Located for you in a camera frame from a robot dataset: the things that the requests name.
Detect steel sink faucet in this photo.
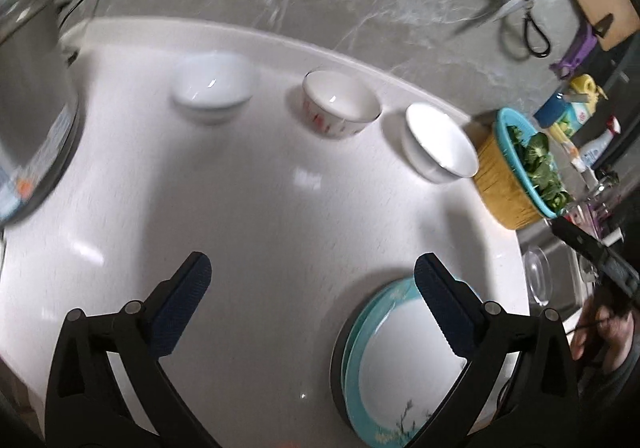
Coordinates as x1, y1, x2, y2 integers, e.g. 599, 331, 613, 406
580, 169, 620, 202

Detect purple hanging tool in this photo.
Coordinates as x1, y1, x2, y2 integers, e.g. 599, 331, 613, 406
550, 20, 598, 80

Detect large white bowl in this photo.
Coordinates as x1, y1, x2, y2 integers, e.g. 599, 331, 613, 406
401, 103, 480, 184

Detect right hand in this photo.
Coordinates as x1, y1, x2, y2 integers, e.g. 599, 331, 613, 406
570, 297, 634, 374

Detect floral patterned bowl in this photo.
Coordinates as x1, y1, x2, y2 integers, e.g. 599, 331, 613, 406
302, 69, 382, 138

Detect black handled kitchen scissors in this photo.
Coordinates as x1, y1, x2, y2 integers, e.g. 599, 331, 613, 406
451, 0, 566, 58

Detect stainless steel rice cooker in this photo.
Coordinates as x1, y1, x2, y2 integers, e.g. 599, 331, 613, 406
0, 0, 79, 224

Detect grey rim white plate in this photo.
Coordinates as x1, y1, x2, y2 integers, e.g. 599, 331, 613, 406
328, 277, 402, 429

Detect teal rim plate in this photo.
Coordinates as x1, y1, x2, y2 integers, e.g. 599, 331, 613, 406
341, 277, 416, 384
342, 285, 522, 448

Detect white spray bottle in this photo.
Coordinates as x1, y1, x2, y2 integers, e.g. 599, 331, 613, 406
579, 116, 622, 168

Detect small white bowl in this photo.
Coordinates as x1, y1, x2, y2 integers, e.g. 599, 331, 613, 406
169, 51, 260, 124

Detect green leafy vegetables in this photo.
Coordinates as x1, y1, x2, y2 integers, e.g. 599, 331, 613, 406
506, 125, 572, 214

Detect blue cup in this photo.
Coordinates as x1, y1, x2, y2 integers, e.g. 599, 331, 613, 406
534, 91, 568, 129

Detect yellow detergent bottle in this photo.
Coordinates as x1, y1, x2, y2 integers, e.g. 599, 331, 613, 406
548, 74, 608, 144

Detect yellow basket teal colander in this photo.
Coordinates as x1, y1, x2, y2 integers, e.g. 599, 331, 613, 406
473, 107, 563, 231

